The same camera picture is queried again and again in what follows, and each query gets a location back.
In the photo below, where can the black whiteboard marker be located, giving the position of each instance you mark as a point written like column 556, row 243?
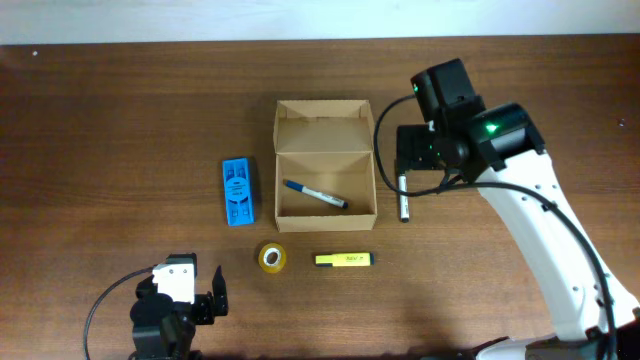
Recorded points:
column 404, row 211

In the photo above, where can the yellow highlighter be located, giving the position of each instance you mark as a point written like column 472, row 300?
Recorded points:
column 360, row 259

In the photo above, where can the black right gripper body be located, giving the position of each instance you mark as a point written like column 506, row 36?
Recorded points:
column 420, row 143

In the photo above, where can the open cardboard box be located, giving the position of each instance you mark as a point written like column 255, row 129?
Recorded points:
column 325, row 145

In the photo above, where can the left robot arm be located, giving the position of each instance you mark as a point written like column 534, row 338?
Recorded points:
column 171, row 339

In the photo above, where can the yellow tape roll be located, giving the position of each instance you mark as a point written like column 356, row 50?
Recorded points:
column 272, row 258

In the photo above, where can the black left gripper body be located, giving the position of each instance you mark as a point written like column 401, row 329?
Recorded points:
column 203, row 309

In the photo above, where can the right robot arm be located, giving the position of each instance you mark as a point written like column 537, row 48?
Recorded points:
column 500, row 153

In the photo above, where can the blue whiteboard marker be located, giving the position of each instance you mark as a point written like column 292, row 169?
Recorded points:
column 317, row 194

